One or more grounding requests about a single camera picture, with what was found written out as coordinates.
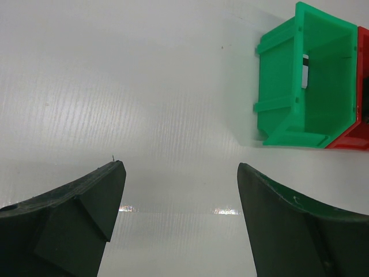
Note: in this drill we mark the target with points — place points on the silver card in green bin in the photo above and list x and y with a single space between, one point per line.
305 70

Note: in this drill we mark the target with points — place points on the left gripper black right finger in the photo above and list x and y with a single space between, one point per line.
292 234

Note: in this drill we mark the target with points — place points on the middle red plastic bin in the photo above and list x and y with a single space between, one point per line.
356 136

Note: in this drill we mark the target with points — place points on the green plastic bin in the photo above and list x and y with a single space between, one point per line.
287 114

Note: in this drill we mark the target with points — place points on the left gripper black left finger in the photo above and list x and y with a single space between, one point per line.
64 231

